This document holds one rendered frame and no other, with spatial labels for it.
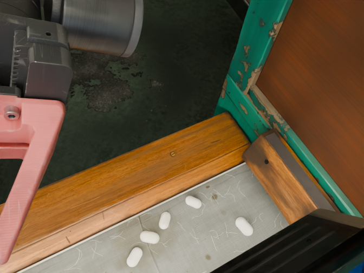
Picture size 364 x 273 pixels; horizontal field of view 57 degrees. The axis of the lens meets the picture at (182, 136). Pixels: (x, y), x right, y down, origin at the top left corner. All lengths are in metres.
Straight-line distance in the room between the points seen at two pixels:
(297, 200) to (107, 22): 0.45
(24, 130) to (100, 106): 1.52
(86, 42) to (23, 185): 0.13
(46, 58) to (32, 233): 0.50
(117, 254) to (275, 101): 0.39
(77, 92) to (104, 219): 1.19
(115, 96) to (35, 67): 1.56
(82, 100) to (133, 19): 1.47
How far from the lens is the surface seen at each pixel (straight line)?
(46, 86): 0.18
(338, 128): 0.56
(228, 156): 0.70
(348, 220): 0.33
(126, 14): 0.27
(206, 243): 0.65
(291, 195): 0.62
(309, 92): 0.57
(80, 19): 0.26
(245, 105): 0.70
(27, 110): 0.18
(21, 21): 0.18
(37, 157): 0.18
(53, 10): 0.26
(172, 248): 0.64
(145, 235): 0.62
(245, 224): 0.65
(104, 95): 1.74
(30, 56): 0.17
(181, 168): 0.67
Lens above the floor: 1.36
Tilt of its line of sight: 58 degrees down
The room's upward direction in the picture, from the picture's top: 12 degrees clockwise
